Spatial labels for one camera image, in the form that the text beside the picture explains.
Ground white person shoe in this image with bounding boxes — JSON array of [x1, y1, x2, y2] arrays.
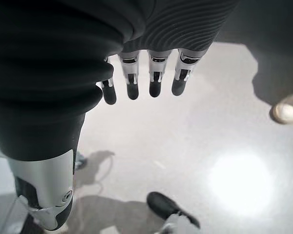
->
[[269, 101, 293, 125]]

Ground silver right robot leg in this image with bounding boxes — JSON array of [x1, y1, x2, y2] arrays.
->
[[146, 191, 201, 234]]

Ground grey cart caster wheel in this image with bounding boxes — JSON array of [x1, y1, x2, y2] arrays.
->
[[74, 150, 89, 170]]

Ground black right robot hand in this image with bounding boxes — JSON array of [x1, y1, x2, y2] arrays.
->
[[0, 0, 235, 232]]

